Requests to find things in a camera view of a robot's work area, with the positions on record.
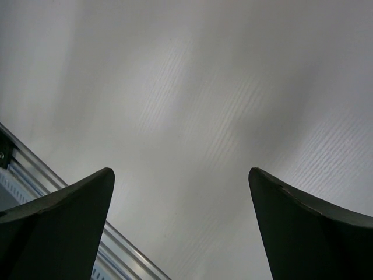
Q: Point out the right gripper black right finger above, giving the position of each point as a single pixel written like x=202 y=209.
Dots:
x=306 y=237

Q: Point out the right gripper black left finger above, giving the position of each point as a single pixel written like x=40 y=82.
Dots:
x=57 y=236

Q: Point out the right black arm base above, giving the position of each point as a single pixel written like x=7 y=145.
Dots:
x=6 y=150

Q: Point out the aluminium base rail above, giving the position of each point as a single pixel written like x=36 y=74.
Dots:
x=117 y=257

